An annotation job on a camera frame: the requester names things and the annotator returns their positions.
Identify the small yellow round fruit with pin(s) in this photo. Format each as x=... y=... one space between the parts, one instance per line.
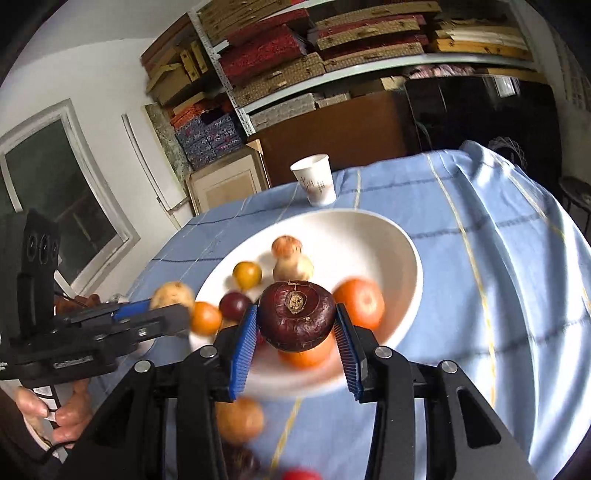
x=247 y=275

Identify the orange kumquat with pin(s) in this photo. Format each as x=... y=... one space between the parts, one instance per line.
x=240 y=421

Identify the white framed glass door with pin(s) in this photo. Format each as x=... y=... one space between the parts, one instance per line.
x=60 y=194

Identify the black round stand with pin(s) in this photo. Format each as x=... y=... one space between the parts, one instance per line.
x=577 y=198

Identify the red cherry tomato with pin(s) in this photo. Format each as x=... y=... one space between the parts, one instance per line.
x=300 y=475

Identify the black cabinet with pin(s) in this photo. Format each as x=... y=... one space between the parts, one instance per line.
x=480 y=115

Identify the person's left hand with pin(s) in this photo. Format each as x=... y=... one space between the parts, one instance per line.
x=69 y=415

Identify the light wooden cabinet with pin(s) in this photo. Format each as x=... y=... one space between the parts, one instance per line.
x=226 y=180

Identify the white metal shelf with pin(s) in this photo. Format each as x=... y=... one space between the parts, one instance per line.
x=369 y=67

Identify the white paper cup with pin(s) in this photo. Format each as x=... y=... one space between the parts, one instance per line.
x=316 y=182

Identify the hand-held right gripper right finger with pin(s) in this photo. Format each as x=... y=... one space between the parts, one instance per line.
x=348 y=355

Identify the large orange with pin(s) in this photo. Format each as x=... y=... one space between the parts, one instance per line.
x=362 y=302

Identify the blue patterned boxes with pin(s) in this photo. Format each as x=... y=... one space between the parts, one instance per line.
x=207 y=138

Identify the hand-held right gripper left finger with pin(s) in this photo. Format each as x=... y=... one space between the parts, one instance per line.
x=242 y=355

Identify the brown board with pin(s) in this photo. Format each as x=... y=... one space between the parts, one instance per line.
x=341 y=129

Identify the white strip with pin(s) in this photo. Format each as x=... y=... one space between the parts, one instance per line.
x=143 y=157

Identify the green marbled panel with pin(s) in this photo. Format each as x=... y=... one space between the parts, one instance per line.
x=168 y=138

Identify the dark brown water chestnut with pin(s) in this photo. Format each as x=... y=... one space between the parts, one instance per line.
x=240 y=461
x=295 y=318

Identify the blue checked tablecloth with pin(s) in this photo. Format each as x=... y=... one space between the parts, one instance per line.
x=461 y=300

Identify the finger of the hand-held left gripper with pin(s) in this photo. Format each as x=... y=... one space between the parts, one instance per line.
x=131 y=310
x=161 y=323

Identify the white plate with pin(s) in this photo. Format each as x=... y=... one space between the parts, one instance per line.
x=369 y=249

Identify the dark red plum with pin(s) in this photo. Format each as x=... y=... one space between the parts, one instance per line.
x=234 y=305

